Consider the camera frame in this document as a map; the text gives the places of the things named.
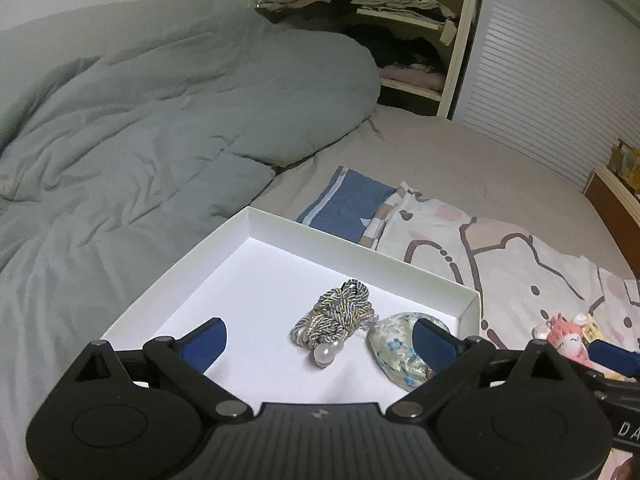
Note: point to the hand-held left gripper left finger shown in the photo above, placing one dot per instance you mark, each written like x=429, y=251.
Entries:
x=207, y=347

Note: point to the grey-green duvet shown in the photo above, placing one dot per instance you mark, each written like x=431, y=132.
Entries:
x=125, y=135

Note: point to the beige bed sheet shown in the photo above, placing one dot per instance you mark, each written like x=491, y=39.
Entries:
x=450, y=160

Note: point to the yellow items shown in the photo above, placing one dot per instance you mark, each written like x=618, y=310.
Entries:
x=627, y=165

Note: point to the white louvered door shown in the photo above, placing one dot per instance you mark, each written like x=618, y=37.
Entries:
x=550, y=60

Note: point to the cream shelf unit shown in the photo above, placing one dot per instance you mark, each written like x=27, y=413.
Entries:
x=462, y=35

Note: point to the pink crochet doll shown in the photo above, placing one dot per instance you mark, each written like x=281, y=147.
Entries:
x=567, y=342

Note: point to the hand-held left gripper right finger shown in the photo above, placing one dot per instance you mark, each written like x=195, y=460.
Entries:
x=432, y=350

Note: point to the folded light clothes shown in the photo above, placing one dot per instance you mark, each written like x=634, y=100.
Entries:
x=400, y=2

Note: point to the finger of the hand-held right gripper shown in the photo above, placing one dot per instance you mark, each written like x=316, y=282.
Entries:
x=612, y=357

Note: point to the yellow tissue packet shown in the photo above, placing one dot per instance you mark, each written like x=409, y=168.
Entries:
x=592, y=329

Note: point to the wooden bedside furniture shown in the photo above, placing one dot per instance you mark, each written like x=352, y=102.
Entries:
x=612, y=215

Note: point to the pink folded clothing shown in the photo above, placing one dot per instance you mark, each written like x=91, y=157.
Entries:
x=415, y=79

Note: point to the dark clothes pile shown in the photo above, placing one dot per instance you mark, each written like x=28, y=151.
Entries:
x=395, y=45

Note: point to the printed blanket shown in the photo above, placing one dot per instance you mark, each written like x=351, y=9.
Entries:
x=500, y=270

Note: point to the white cardboard box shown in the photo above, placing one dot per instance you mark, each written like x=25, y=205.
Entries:
x=260, y=285

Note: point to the floral fabric pouch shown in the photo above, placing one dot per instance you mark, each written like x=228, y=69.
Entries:
x=395, y=355

